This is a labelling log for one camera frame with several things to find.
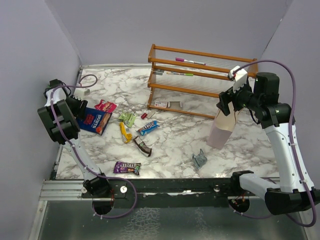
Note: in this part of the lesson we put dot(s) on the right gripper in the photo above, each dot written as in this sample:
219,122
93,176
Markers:
225,99

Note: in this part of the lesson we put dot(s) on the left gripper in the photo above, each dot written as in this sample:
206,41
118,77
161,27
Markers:
79,112

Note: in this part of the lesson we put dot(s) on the blue Burts chips bag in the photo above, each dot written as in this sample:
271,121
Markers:
94,120

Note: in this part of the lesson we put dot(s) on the white paper bag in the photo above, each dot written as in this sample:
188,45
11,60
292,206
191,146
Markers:
222,128

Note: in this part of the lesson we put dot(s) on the red candy packet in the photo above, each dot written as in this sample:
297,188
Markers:
105,106

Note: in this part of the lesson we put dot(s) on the green snack packet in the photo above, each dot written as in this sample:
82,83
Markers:
127,118

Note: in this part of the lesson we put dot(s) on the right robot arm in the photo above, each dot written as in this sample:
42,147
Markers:
296,191

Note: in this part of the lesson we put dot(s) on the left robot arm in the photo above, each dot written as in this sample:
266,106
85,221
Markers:
62,116

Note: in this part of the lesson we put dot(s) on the wooden shelf rack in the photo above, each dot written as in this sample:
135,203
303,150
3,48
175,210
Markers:
198,93

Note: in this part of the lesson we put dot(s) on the yellow snack bar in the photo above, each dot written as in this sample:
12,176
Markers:
125,133

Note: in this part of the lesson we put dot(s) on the magenta marker pen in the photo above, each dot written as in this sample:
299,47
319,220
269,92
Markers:
190,61

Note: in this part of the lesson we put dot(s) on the green capped marker pen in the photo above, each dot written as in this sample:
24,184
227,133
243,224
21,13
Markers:
179,73

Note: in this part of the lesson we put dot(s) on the red white card box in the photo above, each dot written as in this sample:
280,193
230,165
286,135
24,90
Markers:
161,104

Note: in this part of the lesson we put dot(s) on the grey plastic clip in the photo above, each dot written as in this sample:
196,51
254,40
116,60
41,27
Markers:
199,160

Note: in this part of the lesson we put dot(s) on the small grey block on shelf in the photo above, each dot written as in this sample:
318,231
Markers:
157,73

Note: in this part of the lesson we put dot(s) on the purple M&M's packet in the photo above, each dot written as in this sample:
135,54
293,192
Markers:
126,167

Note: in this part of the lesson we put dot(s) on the small white eraser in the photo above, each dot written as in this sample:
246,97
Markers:
151,114

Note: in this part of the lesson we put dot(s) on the blue M&M's packet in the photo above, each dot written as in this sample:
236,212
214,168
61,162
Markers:
149,127

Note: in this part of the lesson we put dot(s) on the brown chocolate bar wrapper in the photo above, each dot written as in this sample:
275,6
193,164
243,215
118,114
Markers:
143,148

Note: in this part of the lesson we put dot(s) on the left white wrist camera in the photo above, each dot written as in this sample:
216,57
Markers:
80,93

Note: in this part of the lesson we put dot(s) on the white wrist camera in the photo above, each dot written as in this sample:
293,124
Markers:
239,77
80,93

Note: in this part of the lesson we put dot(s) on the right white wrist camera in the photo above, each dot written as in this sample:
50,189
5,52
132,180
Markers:
239,77

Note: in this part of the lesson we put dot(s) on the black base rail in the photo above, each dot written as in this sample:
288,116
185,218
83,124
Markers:
168,193

